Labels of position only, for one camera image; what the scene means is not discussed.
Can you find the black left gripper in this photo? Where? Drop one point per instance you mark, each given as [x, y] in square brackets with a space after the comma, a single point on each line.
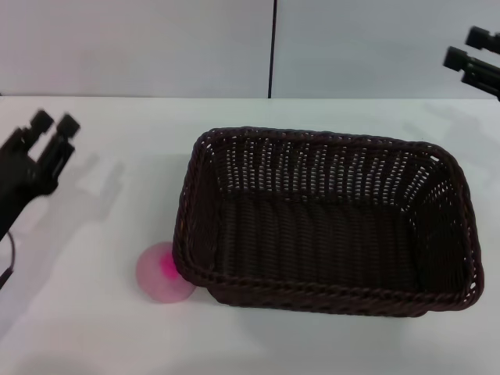
[19, 183]

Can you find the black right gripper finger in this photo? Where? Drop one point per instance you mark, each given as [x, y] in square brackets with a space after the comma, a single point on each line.
[482, 74]
[482, 39]

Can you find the pink peach toy ball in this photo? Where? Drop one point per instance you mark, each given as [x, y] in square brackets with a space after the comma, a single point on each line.
[154, 273]

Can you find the black woven plastic basket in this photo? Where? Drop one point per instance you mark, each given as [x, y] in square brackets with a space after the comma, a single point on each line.
[332, 242]

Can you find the black vertical wall strip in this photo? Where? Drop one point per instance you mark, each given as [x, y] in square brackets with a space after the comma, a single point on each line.
[272, 47]

